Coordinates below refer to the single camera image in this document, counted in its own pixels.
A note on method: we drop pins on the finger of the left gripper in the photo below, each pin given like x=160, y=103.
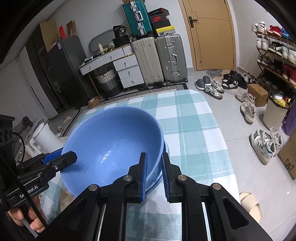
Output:
x=57, y=163
x=51, y=156

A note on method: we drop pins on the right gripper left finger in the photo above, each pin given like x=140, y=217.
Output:
x=99, y=213

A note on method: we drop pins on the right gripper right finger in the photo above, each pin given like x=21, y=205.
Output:
x=208, y=212

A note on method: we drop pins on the blue bowl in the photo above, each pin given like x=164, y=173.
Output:
x=108, y=143
x=151, y=185

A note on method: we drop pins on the person's left hand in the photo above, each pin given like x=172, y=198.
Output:
x=18, y=217

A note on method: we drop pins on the white electric kettle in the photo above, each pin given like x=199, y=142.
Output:
x=44, y=140

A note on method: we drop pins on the beige slipper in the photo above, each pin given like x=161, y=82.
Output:
x=251, y=205

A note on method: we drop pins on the teal plaid tablecloth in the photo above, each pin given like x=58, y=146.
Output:
x=195, y=144

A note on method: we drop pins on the black refrigerator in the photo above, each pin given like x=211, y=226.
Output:
x=73, y=88

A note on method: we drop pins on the large cardboard box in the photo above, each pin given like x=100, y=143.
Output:
x=287, y=155

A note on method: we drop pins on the striped laundry basket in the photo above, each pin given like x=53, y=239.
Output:
x=110, y=83

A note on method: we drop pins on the purple bag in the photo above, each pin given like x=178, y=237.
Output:
x=289, y=123

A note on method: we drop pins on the white dresser with drawers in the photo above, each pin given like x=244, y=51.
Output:
x=124, y=61

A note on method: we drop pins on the white trash bin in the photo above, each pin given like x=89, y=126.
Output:
x=275, y=111

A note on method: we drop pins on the small cardboard box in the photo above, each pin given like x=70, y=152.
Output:
x=260, y=94

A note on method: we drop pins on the beige suitcase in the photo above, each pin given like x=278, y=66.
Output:
x=148, y=60

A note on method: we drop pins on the silver suitcase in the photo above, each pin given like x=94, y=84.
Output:
x=172, y=58

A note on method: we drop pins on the teal suitcase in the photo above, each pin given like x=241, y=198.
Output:
x=138, y=19

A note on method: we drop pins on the shoe rack with shoes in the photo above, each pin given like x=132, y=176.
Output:
x=276, y=57

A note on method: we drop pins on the stack of shoe boxes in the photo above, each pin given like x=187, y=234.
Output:
x=158, y=19

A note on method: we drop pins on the wooden door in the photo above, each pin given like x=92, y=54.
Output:
x=211, y=35

